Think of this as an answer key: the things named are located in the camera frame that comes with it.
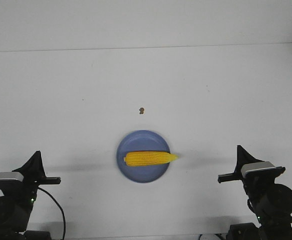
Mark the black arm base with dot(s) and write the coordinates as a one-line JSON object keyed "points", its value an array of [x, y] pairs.
{"points": [[243, 231], [37, 235]]}

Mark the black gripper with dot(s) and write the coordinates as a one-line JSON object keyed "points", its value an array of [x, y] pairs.
{"points": [[34, 175], [255, 185]]}

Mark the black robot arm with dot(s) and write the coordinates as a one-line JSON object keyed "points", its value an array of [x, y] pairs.
{"points": [[269, 201], [20, 188]]}

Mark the blue round plate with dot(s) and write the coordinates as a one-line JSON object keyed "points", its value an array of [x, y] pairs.
{"points": [[141, 140]]}

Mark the yellow toy corn cob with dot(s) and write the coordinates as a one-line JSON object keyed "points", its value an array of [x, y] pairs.
{"points": [[148, 158]]}

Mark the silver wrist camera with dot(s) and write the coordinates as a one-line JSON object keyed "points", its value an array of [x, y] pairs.
{"points": [[257, 167]]}

